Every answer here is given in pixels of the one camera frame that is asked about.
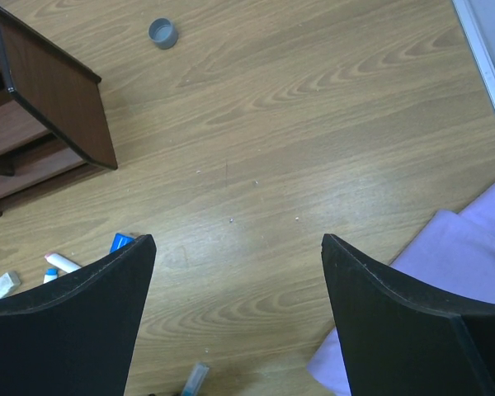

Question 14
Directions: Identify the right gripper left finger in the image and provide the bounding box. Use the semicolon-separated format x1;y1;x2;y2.
0;235;156;395

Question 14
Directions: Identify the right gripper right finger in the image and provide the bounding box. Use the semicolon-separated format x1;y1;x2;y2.
322;234;495;395

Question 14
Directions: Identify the clear blue pen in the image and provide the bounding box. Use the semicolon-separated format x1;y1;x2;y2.
181;362;210;396

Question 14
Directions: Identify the white blue marker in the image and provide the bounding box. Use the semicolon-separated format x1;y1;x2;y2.
43;268;59;284

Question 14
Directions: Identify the white pink marker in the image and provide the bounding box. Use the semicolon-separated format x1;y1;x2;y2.
45;252;81;273

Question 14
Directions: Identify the white eraser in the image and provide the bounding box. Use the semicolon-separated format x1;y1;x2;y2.
0;271;21;299

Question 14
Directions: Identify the blue grey glue stick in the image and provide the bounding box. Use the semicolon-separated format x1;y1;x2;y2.
109;233;135;253

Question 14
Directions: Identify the purple cloth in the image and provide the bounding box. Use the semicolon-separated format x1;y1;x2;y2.
306;171;495;396

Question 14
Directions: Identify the brown wooden desk organizer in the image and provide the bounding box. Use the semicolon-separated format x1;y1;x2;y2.
0;6;118;216

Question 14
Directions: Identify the grey round cap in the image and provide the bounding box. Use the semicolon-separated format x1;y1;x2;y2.
148;18;178;50

